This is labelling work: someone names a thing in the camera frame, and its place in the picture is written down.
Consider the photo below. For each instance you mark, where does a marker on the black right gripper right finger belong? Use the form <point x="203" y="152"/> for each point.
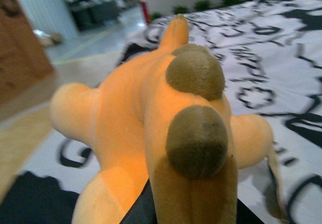
<point x="245" y="215"/>

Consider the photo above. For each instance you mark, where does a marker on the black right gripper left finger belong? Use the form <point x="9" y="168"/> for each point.
<point x="143" y="209"/>

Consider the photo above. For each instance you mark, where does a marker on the orange plush toy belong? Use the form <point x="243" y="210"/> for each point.
<point x="163" y="116"/>

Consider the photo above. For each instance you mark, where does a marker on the black white patterned bedsheet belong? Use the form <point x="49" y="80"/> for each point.
<point x="270" y="52"/>

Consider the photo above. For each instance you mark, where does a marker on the brown wooden cabinet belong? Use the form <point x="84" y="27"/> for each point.
<point x="23" y="60"/>

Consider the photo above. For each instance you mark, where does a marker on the red floor sign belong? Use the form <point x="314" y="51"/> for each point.
<point x="145" y="12"/>

